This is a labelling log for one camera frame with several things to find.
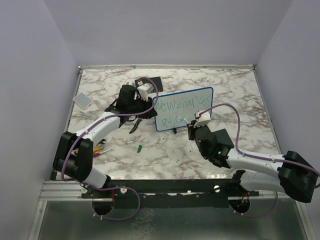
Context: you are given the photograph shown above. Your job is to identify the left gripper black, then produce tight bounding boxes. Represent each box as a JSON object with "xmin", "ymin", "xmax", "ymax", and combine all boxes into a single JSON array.
[{"xmin": 128, "ymin": 94, "xmax": 158, "ymax": 119}]

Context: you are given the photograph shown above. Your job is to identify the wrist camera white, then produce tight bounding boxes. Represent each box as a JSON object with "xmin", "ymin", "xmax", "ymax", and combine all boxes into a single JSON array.
[
  {"xmin": 193, "ymin": 111, "xmax": 211, "ymax": 128},
  {"xmin": 137, "ymin": 80, "xmax": 154, "ymax": 101}
]

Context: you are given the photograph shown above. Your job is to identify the black network switch box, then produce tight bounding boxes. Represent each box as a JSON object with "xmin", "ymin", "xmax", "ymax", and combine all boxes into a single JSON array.
[{"xmin": 134, "ymin": 76, "xmax": 164, "ymax": 92}]

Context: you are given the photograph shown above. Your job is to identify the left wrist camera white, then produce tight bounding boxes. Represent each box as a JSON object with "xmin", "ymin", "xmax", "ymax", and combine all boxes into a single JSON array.
[{"xmin": 137, "ymin": 80, "xmax": 154, "ymax": 101}]

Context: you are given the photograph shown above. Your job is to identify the blue framed whiteboard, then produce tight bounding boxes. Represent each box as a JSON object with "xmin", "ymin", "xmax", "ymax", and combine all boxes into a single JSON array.
[{"xmin": 152, "ymin": 86, "xmax": 214, "ymax": 132}]

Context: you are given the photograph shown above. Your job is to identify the black handled pliers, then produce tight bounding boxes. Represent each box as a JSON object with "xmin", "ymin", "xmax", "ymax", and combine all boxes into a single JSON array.
[{"xmin": 129, "ymin": 118, "xmax": 143, "ymax": 134}]

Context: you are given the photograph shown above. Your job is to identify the black rectangular block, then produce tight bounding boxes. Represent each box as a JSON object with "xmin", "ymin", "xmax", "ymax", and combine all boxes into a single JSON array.
[{"xmin": 213, "ymin": 128, "xmax": 235, "ymax": 149}]

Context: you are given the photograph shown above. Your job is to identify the orange handled screwdriver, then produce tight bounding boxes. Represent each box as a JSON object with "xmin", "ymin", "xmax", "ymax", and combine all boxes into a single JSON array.
[{"xmin": 93, "ymin": 148, "xmax": 113, "ymax": 158}]

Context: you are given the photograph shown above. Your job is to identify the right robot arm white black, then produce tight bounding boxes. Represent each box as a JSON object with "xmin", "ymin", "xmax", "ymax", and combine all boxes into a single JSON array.
[{"xmin": 187, "ymin": 120, "xmax": 319, "ymax": 203}]

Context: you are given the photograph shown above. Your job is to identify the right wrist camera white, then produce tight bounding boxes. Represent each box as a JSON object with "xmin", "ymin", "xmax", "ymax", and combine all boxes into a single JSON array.
[{"xmin": 193, "ymin": 111, "xmax": 211, "ymax": 128}]

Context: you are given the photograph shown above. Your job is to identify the small white square device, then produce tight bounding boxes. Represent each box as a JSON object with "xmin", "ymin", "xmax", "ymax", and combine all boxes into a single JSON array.
[{"xmin": 73, "ymin": 92, "xmax": 93, "ymax": 110}]

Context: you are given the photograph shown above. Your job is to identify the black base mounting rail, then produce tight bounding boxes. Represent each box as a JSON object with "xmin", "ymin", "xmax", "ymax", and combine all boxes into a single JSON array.
[{"xmin": 81, "ymin": 178, "xmax": 259, "ymax": 209}]

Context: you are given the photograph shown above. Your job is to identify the green marker cap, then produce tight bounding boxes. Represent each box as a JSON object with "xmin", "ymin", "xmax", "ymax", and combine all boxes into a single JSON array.
[{"xmin": 137, "ymin": 144, "xmax": 143, "ymax": 153}]

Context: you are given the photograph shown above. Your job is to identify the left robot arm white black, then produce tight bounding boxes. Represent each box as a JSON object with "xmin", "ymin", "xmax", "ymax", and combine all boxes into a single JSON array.
[{"xmin": 52, "ymin": 80, "xmax": 157, "ymax": 198}]

